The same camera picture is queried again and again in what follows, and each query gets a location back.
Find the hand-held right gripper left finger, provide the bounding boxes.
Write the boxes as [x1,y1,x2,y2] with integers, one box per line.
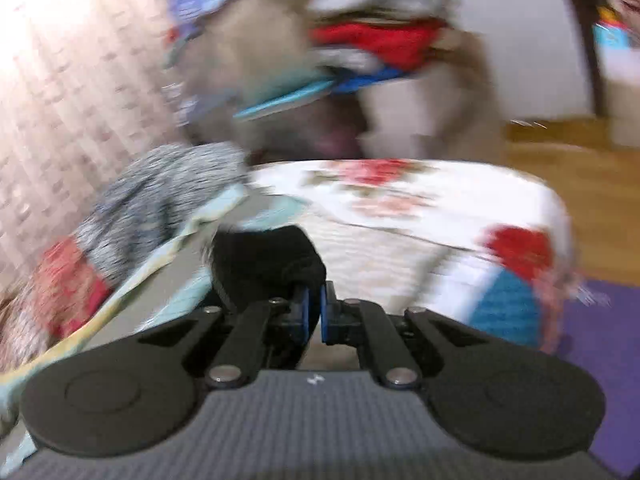
[137,282,314,391]

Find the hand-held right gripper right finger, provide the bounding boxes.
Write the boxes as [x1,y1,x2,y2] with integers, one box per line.
[320,281,482,391]

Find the black pants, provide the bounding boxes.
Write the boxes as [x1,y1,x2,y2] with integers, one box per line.
[201,225,328,361]

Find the chevron striped quilt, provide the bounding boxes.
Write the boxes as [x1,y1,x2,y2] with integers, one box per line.
[0,182,451,466]

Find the white floral bedspread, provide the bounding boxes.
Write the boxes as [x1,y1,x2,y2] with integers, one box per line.
[247,157,576,353]

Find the grey and red patchwork blanket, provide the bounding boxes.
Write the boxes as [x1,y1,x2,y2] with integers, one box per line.
[0,142,251,368]

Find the blue cloth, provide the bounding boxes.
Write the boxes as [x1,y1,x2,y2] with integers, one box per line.
[234,64,407,122]

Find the pile of clothes on chair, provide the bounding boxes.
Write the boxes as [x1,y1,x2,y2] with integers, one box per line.
[167,0,507,162]

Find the purple floor mat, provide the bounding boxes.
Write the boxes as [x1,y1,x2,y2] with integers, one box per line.
[554,279,640,480]

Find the red garment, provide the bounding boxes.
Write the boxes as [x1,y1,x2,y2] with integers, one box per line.
[310,17,451,72]

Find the patterned light curtain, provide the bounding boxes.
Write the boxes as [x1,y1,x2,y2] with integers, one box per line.
[0,0,188,288]

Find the dark door frame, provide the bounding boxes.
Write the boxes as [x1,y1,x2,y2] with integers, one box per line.
[556,0,615,122]

